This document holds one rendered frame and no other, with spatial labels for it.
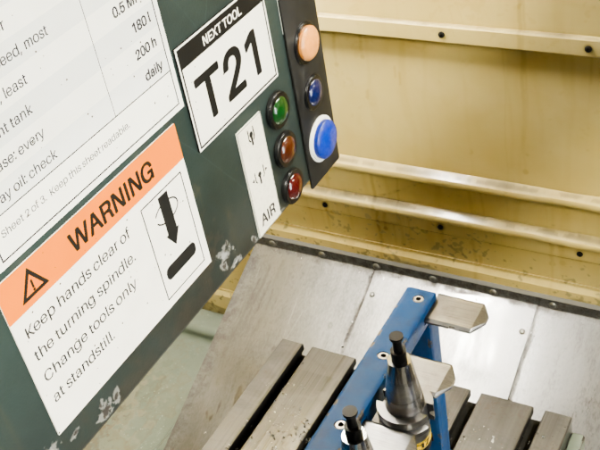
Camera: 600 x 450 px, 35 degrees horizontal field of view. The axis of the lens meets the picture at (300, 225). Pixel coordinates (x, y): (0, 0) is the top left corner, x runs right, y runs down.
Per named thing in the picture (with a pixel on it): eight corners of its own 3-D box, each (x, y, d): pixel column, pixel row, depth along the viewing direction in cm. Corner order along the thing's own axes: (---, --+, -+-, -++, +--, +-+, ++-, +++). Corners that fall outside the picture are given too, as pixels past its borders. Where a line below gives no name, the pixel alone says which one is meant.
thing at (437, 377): (462, 370, 111) (462, 365, 111) (445, 403, 108) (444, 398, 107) (406, 355, 114) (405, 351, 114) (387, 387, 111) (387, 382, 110)
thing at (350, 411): (348, 427, 96) (344, 403, 94) (364, 429, 95) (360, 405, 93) (343, 440, 95) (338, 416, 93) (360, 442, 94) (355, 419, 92)
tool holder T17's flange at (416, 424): (394, 390, 111) (391, 375, 110) (442, 404, 108) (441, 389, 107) (370, 429, 107) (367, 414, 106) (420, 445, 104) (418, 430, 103)
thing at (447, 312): (494, 309, 118) (494, 304, 118) (479, 337, 115) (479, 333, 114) (441, 296, 122) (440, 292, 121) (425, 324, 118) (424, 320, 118)
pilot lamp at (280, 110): (293, 116, 67) (287, 88, 66) (278, 132, 66) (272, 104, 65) (286, 115, 68) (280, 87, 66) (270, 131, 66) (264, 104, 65)
